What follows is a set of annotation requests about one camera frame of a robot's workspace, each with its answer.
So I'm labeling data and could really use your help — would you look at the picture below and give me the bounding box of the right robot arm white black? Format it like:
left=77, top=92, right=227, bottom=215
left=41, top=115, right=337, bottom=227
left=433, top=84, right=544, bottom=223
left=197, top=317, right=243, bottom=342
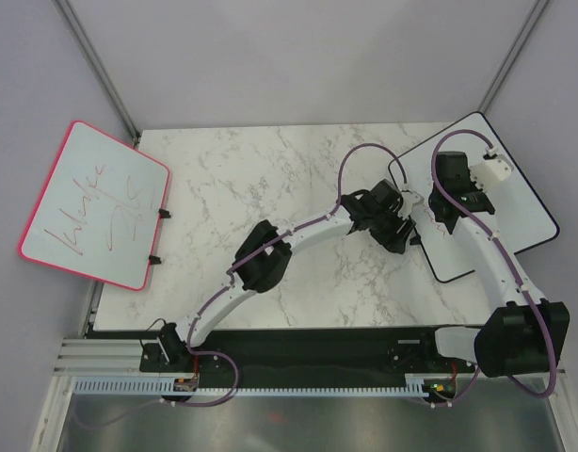
left=418, top=152, right=570, bottom=377

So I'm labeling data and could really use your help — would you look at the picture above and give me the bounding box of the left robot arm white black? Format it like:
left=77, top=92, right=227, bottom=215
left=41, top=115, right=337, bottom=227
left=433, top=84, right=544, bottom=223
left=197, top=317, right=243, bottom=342
left=157, top=180, right=422, bottom=371

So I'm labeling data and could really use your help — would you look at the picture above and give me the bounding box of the pink framed whiteboard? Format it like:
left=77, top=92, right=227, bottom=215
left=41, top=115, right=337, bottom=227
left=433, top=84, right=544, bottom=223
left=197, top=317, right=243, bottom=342
left=18, top=121, right=170, bottom=291

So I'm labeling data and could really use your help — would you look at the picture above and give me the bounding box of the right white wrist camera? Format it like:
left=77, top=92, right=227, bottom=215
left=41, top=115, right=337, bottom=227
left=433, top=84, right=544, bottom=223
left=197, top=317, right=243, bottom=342
left=469, top=146, right=514, bottom=192

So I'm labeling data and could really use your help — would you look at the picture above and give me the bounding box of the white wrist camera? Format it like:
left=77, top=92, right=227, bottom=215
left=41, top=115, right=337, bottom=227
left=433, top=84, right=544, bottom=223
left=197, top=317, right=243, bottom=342
left=397, top=190, right=423, bottom=219
left=469, top=146, right=514, bottom=192

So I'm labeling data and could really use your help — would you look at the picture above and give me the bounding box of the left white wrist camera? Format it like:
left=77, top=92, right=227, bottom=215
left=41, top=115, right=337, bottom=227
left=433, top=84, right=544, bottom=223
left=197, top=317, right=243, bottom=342
left=397, top=190, right=423, bottom=219

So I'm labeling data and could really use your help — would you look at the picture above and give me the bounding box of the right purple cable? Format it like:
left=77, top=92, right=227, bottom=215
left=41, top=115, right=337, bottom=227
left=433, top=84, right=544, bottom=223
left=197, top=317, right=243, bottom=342
left=430, top=129, right=556, bottom=409

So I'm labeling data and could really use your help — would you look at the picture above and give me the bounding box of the purple cable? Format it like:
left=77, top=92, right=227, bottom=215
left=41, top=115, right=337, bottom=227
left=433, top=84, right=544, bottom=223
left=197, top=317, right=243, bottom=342
left=72, top=143, right=410, bottom=429
left=430, top=129, right=556, bottom=409

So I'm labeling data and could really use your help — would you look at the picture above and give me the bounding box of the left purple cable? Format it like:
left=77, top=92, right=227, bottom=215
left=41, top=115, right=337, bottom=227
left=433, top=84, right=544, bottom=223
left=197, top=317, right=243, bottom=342
left=72, top=143, right=410, bottom=429

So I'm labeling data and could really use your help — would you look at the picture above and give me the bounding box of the white slotted cable duct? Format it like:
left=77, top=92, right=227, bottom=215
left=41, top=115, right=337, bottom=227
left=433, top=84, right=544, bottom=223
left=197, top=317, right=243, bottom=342
left=74, top=374, right=474, bottom=396

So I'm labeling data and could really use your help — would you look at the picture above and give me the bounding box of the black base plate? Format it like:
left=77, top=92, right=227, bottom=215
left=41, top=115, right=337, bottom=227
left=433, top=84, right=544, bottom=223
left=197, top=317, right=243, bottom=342
left=139, top=323, right=477, bottom=407

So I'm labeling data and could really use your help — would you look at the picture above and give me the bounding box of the right aluminium corner post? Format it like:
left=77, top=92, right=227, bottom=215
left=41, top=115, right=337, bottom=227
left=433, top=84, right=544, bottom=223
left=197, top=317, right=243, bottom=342
left=477, top=0, right=553, bottom=114

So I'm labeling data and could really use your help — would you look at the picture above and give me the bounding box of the aluminium corner post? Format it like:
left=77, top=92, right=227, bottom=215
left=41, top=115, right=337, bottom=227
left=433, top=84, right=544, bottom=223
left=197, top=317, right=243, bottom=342
left=477, top=0, right=553, bottom=114
left=52, top=0, right=142, bottom=145

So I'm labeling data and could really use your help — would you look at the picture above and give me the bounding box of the aluminium rail frame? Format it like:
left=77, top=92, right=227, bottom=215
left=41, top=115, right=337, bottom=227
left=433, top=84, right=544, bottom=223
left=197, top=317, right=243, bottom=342
left=51, top=336, right=567, bottom=378

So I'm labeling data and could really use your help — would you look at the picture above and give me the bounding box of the left aluminium corner post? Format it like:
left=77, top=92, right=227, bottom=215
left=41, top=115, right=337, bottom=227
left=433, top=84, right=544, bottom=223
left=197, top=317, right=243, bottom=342
left=52, top=0, right=142, bottom=145

